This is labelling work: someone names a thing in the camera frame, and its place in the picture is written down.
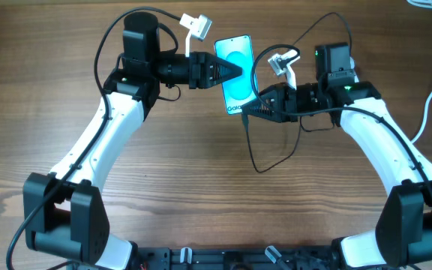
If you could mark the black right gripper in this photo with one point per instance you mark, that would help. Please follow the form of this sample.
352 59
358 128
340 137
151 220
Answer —
281 96

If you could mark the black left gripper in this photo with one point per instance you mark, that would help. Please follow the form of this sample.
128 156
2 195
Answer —
199 70

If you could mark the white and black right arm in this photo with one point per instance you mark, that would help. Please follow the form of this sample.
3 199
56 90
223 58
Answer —
403 234

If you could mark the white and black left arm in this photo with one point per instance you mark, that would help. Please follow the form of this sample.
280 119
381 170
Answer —
64 213

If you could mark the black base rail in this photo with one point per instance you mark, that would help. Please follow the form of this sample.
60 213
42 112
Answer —
271 257

